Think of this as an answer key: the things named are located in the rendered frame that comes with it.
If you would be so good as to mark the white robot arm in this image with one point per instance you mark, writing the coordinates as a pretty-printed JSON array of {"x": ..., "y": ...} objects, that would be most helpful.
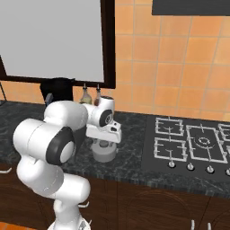
[{"x": 39, "y": 140}]

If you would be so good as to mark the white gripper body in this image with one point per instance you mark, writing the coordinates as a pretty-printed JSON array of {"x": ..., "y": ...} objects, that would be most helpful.
[{"x": 103, "y": 134}]

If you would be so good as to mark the pale oil bottle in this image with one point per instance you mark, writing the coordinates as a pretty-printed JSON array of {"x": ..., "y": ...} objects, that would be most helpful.
[{"x": 85, "y": 97}]

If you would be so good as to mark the dark brown sauce bottle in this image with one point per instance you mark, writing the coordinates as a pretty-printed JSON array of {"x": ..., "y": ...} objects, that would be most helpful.
[{"x": 97, "y": 97}]

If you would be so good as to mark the grey wall cupboard door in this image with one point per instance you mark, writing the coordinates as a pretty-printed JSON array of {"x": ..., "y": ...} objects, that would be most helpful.
[{"x": 51, "y": 39}]

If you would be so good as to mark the black gas hob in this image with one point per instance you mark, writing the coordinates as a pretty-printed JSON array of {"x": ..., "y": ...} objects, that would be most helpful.
[{"x": 185, "y": 143}]

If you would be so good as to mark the dark extractor hood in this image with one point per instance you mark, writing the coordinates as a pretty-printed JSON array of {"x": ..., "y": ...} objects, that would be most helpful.
[{"x": 191, "y": 7}]

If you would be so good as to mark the silver hob knob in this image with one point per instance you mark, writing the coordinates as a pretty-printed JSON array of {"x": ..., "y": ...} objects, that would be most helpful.
[
  {"x": 228, "y": 172},
  {"x": 190, "y": 166},
  {"x": 210, "y": 169},
  {"x": 171, "y": 164}
]

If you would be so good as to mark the dark brown cupboard door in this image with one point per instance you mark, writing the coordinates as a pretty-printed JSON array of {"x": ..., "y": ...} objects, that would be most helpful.
[
  {"x": 18, "y": 203},
  {"x": 161, "y": 209},
  {"x": 220, "y": 214}
]

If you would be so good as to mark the grey blender lid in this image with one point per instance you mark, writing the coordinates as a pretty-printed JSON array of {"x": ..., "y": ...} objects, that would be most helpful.
[{"x": 104, "y": 155}]

